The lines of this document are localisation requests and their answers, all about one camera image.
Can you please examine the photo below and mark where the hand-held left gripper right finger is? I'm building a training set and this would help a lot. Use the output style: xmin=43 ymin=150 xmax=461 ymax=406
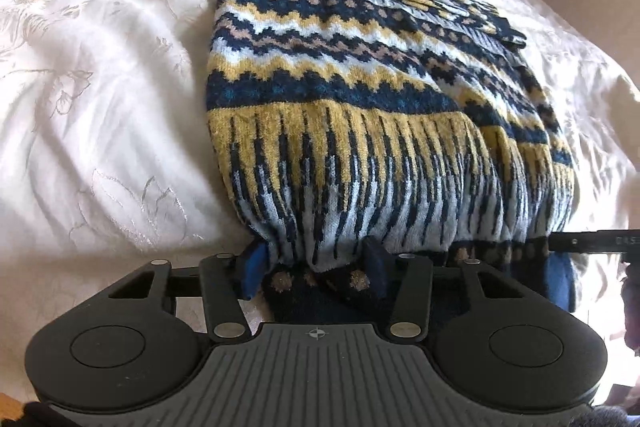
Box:
xmin=362 ymin=238 xmax=527 ymax=341

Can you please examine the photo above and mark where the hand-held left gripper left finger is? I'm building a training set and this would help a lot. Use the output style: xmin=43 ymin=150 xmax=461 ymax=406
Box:
xmin=106 ymin=243 xmax=268 ymax=343

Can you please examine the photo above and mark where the bed with white embroidered bedspread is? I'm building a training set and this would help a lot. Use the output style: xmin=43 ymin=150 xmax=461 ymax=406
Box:
xmin=0 ymin=0 xmax=640 ymax=408

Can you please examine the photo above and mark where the patterned knit sweater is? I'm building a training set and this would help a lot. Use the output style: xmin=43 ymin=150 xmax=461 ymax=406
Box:
xmin=205 ymin=0 xmax=582 ymax=326

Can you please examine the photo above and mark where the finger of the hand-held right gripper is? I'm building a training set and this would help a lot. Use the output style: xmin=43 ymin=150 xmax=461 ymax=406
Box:
xmin=546 ymin=229 xmax=640 ymax=314

